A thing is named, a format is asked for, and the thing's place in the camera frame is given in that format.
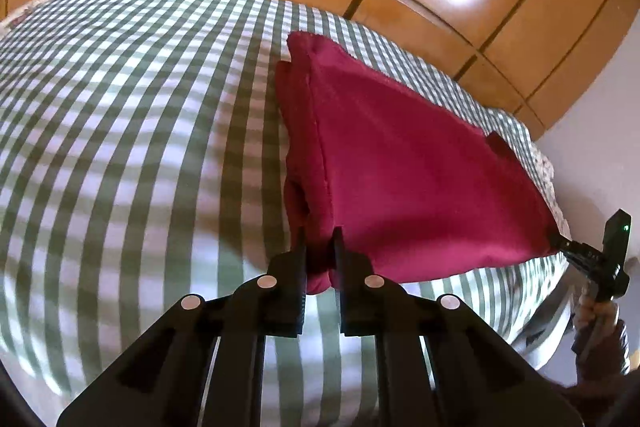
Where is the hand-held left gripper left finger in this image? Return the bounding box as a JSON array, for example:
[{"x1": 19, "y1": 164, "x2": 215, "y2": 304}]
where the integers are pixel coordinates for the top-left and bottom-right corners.
[{"x1": 56, "y1": 227, "x2": 307, "y2": 427}]

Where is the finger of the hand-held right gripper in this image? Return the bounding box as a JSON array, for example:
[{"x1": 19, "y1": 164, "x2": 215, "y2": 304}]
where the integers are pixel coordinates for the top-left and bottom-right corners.
[{"x1": 548, "y1": 231, "x2": 593, "y2": 269}]

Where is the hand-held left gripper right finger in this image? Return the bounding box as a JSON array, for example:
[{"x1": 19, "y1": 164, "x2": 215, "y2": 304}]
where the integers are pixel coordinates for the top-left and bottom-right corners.
[{"x1": 332, "y1": 227, "x2": 584, "y2": 427}]

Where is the dark red sweater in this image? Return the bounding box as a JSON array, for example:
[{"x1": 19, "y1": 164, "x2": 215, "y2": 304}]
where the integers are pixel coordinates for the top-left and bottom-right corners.
[{"x1": 274, "y1": 30, "x2": 561, "y2": 295}]

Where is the person's right forearm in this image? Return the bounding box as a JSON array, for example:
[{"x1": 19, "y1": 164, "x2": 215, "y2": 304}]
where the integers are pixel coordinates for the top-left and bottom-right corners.
[{"x1": 575, "y1": 319, "x2": 633, "y2": 380}]

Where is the person's right hand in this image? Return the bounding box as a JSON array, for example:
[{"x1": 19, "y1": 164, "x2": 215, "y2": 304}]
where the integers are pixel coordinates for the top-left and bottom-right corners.
[{"x1": 572, "y1": 289, "x2": 623, "y2": 344}]

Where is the floral patterned cloth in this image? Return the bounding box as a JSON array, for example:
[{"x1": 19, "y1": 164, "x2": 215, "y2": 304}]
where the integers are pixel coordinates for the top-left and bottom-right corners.
[{"x1": 529, "y1": 139, "x2": 573, "y2": 240}]

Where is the green white checked blanket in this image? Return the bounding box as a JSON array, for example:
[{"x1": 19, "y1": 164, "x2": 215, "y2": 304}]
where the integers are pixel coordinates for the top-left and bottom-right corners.
[{"x1": 0, "y1": 0, "x2": 572, "y2": 427}]

